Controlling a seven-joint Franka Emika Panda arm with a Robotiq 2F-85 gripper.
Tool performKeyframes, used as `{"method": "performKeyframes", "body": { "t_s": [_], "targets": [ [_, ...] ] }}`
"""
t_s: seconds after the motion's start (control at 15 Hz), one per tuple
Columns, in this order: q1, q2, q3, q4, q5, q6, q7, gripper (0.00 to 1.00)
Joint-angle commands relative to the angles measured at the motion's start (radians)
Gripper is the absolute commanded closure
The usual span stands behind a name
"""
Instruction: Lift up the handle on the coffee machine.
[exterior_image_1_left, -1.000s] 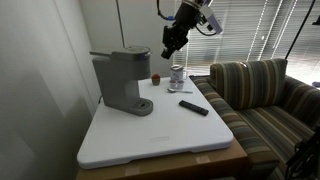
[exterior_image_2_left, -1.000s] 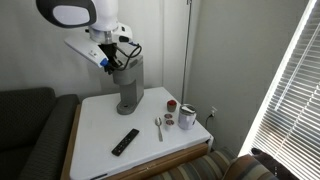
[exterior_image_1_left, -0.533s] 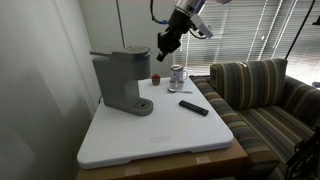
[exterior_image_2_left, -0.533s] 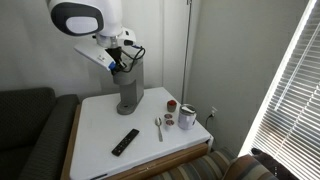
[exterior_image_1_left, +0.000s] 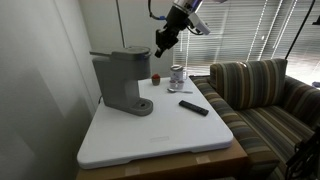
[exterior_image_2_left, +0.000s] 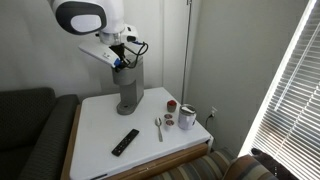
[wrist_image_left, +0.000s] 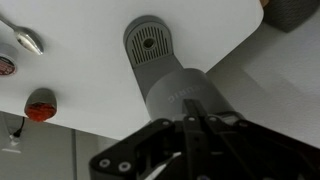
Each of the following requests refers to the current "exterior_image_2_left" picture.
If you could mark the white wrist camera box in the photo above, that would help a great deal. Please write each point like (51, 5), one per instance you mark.
(130, 33)

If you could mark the white window blinds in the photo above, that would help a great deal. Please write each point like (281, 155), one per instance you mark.
(296, 110)

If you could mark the wooden side table white top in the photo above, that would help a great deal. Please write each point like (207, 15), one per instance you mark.
(100, 133)

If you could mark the dark brown fuzzy blanket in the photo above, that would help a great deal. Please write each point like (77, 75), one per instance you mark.
(273, 165)

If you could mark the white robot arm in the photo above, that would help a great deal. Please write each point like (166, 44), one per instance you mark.
(113, 13)

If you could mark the white wall outlet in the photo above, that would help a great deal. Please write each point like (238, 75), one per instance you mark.
(213, 111)

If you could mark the metal spoon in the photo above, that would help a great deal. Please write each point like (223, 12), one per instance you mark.
(158, 122)

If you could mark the striped upholstered armchair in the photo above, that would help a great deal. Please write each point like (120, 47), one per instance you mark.
(206, 166)

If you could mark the grey coffee machine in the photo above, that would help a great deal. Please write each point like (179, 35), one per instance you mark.
(131, 90)

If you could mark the small red topped cup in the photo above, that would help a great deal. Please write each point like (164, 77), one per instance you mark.
(171, 105)

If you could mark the black remote control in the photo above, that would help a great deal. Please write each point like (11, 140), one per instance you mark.
(125, 142)

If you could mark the thin metal pole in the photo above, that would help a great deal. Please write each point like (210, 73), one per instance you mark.
(186, 50)

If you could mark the dark grey couch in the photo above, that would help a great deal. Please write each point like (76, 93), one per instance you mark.
(30, 133)

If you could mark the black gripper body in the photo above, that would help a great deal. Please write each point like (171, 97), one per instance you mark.
(117, 53)

